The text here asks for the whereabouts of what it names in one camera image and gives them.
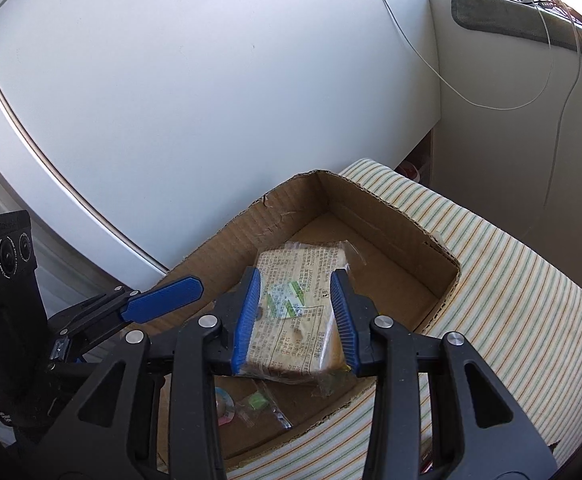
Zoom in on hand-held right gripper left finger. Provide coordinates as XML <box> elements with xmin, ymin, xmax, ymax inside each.
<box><xmin>26</xmin><ymin>266</ymin><xmax>263</xmax><ymax>480</ymax></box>

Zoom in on grey windowsill pad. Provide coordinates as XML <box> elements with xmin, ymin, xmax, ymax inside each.
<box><xmin>451</xmin><ymin>0</ymin><xmax>582</xmax><ymax>68</ymax></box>

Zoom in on white cable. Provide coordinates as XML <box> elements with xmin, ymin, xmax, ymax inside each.
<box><xmin>365</xmin><ymin>0</ymin><xmax>556</xmax><ymax>111</ymax></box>

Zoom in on striped blanket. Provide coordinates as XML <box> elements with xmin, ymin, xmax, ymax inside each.
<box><xmin>223</xmin><ymin>159</ymin><xmax>582</xmax><ymax>480</ymax></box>

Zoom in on clear-wrapped bread loaf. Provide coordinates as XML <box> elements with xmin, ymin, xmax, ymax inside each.
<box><xmin>231</xmin><ymin>241</ymin><xmax>367</xmax><ymax>396</ymax></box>

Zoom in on brown cardboard box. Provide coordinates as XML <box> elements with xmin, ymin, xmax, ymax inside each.
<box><xmin>156</xmin><ymin>169</ymin><xmax>461</xmax><ymax>476</ymax></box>

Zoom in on grey cable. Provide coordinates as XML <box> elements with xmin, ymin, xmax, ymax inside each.
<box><xmin>521</xmin><ymin>10</ymin><xmax>582</xmax><ymax>246</ymax></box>

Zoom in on green candy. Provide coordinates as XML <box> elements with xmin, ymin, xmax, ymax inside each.
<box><xmin>233</xmin><ymin>380</ymin><xmax>293</xmax><ymax>429</ymax></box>

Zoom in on white cabinet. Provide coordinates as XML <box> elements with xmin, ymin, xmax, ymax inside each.
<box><xmin>0</xmin><ymin>0</ymin><xmax>443</xmax><ymax>311</ymax></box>

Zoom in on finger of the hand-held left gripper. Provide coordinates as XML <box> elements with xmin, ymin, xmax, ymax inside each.
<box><xmin>48</xmin><ymin>276</ymin><xmax>205</xmax><ymax>363</ymax></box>

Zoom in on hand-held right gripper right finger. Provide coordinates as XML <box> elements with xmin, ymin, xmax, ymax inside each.
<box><xmin>330</xmin><ymin>267</ymin><xmax>557</xmax><ymax>480</ymax></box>

